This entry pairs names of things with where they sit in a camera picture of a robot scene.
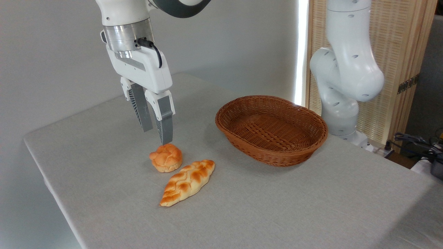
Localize grey tablecloth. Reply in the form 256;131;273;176
24;73;443;249

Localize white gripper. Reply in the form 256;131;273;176
106;44;176;146

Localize round orange bread roll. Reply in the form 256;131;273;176
149;143;183;173

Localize black cable bundle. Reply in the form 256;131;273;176
385;132;443;164

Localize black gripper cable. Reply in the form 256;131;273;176
137;38;163;68

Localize brown wicker basket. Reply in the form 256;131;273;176
215;95;328;167

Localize long braided bread loaf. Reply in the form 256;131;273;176
159;159;216;207

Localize dark metal screen hinge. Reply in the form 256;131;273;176
397;73;420;95

